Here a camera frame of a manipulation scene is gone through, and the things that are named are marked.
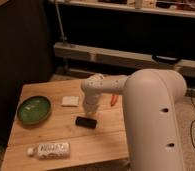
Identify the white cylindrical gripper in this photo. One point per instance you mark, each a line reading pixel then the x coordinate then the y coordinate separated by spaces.
pixel 91 104

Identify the black eraser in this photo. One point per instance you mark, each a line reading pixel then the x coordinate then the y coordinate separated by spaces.
pixel 86 122

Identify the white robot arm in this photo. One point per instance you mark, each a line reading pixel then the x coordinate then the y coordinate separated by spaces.
pixel 148 101

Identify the orange carrot toy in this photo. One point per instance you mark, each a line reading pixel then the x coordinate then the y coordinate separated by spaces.
pixel 114 100

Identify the white sponge pad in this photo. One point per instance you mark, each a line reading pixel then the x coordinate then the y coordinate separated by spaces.
pixel 70 101

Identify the wooden table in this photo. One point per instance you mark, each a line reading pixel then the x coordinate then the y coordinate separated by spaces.
pixel 104 143

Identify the green bowl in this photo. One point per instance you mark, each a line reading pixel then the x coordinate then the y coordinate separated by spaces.
pixel 34 110

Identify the plastic water bottle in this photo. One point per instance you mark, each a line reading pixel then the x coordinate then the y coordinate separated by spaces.
pixel 49 150

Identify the metal shelf unit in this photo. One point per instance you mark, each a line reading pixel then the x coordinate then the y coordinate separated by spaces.
pixel 124 35

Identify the black object on shelf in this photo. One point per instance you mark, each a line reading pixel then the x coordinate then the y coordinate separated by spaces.
pixel 167 60

